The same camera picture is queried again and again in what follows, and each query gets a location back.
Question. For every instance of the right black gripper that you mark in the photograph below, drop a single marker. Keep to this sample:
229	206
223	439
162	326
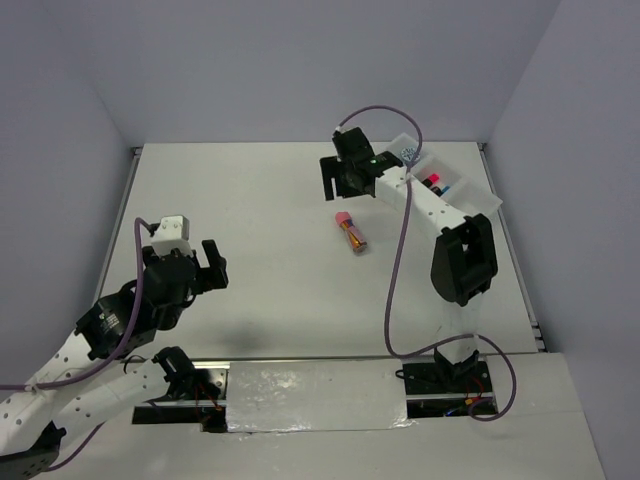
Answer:
331	168

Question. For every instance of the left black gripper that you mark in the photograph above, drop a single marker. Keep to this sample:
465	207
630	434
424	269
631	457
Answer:
208	280

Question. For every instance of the blue slime jar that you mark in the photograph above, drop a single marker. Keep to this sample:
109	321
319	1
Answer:
409	155

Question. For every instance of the pink-capped tube of pens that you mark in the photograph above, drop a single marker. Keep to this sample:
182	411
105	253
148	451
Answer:
354	237

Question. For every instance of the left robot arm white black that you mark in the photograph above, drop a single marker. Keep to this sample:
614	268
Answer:
57	405

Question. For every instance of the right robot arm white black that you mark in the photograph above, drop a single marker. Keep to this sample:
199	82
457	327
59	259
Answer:
464	261

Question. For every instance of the white three-compartment tray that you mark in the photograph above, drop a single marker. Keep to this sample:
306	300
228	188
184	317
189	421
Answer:
450	180

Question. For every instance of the silver foil sheet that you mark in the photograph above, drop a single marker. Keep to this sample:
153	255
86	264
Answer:
315	396

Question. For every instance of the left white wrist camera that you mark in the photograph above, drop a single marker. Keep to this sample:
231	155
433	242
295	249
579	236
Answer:
172	234

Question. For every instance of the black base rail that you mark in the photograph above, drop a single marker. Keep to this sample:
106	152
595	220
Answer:
427	396

